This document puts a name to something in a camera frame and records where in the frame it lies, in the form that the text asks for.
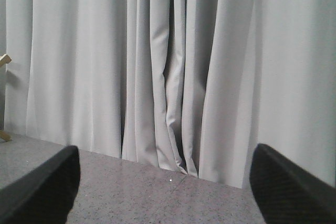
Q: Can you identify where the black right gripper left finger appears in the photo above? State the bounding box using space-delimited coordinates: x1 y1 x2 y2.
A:
1 146 80 223

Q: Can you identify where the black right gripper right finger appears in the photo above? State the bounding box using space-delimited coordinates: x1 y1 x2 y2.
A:
249 144 335 223

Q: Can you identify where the wooden stand piece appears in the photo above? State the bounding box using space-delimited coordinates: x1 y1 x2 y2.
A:
0 54 13 142

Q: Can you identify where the grey curtain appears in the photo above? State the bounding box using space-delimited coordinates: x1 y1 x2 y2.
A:
1 0 335 188

